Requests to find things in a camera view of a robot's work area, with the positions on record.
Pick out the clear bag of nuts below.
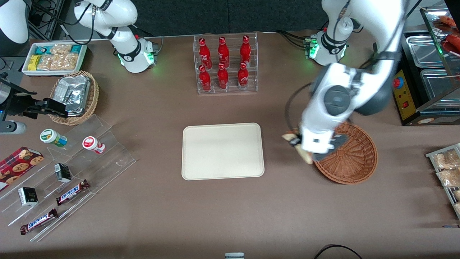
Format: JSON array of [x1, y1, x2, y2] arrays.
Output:
[[50, 44, 73, 55], [57, 53, 79, 71], [37, 54, 60, 71]]

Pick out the clear acrylic bottle rack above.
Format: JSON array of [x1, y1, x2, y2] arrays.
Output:
[[193, 32, 259, 95]]

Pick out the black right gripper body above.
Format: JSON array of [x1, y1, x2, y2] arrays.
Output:
[[0, 81, 38, 120]]

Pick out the grey snack display tray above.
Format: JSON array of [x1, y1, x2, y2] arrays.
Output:
[[425, 143, 460, 220]]

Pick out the clear acrylic stepped display stand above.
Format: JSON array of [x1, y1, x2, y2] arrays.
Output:
[[0, 114, 137, 242]]

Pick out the cream rectangular plastic tray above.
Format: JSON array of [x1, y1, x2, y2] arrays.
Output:
[[181, 123, 265, 181]]

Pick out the red cola bottle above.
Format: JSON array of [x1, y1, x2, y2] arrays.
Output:
[[240, 35, 252, 66], [199, 65, 212, 92], [217, 63, 229, 90], [217, 36, 230, 67], [198, 38, 212, 69], [237, 62, 249, 90]]

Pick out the silver foil wrapped packets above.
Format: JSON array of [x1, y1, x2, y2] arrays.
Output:
[[54, 74, 91, 117]]

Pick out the steel food pan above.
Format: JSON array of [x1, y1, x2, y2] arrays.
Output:
[[406, 35, 448, 68], [420, 68, 460, 102]]

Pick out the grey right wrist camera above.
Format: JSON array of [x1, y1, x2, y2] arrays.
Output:
[[0, 121, 28, 135]]

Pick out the light woven wicker basket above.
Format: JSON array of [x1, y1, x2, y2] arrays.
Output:
[[48, 71, 100, 126]]

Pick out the Snickers chocolate bar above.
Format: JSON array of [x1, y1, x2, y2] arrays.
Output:
[[20, 208, 59, 235], [56, 180, 90, 206]]

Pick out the green lid small jar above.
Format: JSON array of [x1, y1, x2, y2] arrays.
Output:
[[40, 128, 68, 148]]

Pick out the red plaid cookie box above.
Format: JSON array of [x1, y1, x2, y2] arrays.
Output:
[[0, 146, 45, 191]]

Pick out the black cable bundle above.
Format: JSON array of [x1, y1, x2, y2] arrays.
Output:
[[28, 0, 95, 41], [276, 30, 310, 50]]

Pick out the glass food warmer cabinet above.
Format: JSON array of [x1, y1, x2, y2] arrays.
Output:
[[393, 6, 460, 126]]

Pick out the small black drink carton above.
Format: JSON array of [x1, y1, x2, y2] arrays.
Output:
[[18, 187, 39, 207], [54, 163, 72, 183]]

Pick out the white snack container tray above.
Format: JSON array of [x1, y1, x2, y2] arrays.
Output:
[[22, 42, 88, 77]]

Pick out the red food in warmer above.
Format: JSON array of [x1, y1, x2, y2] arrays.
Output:
[[433, 15, 460, 55]]

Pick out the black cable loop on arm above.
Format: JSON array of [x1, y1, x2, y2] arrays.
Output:
[[285, 83, 314, 134]]

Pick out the black cable on table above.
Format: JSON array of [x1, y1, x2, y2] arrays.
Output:
[[313, 244, 364, 259]]

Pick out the brown woven wicker basket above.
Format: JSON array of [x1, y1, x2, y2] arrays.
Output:
[[310, 121, 379, 185]]

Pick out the red lid small jar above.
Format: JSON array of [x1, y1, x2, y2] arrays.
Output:
[[82, 136, 106, 155]]

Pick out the toasted sandwich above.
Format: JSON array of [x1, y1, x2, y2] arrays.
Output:
[[282, 133, 314, 165]]

